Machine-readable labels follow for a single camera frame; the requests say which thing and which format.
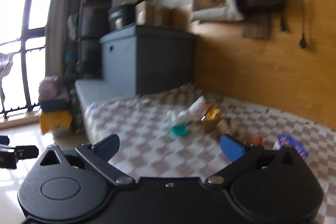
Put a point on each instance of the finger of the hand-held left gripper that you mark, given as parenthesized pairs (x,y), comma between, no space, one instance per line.
(4,140)
(27,151)

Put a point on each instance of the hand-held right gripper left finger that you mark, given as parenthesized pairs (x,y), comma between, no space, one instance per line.
(106,146)

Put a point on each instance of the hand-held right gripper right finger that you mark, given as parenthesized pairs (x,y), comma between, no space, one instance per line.
(232,148)

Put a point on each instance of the red snack packet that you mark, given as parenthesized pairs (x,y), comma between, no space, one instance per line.
(253,140)

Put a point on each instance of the golden yellow wrapper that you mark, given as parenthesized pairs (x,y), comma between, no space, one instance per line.
(212,112)

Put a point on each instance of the crushed clear bottle teal lid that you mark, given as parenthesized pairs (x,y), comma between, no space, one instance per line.
(179,131)

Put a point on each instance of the purple snack bag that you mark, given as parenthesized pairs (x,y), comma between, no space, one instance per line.
(288,141)

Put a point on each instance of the checked brown white cloth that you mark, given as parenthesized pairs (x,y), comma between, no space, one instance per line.
(147,140)

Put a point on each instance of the yellow cloth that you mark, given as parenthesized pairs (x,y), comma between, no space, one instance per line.
(55,120)

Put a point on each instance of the dark grey bin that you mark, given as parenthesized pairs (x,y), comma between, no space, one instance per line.
(53,105)

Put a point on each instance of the grey bench cushion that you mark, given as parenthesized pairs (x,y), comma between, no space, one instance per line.
(97,91)

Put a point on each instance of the pink bag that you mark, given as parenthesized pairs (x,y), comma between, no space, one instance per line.
(52,88)

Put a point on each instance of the wooden back panel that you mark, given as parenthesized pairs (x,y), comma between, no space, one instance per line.
(262,69)

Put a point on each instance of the grey fabric storage box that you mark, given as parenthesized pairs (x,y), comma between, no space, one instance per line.
(131,61)

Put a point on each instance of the black metal shelf rack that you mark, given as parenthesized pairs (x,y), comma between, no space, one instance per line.
(71,43)

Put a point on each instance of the black drawer tower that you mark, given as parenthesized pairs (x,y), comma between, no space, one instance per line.
(97,29)

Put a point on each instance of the brown fringed cloth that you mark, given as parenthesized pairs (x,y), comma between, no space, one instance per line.
(256,26)

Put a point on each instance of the black box with flower print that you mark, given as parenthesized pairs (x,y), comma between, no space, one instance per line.
(120,16)

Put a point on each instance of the grey brown curtain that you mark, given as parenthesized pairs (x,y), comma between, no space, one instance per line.
(63,16)

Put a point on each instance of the brown cardboard box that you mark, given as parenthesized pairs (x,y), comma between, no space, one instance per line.
(149,12)

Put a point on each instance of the black window frame with railing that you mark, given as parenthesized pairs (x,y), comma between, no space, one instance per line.
(25,37)

